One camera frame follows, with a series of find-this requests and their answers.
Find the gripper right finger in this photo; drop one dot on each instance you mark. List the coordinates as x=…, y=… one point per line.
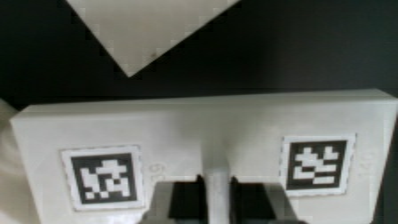
x=260, y=204

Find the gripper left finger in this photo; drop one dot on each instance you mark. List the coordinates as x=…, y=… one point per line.
x=178, y=203

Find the white door panel with peg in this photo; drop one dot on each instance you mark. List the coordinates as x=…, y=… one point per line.
x=304, y=139

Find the white cabinet body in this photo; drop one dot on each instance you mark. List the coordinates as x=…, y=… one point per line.
x=16, y=203

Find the white right fence block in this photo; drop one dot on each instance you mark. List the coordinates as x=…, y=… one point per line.
x=140, y=26

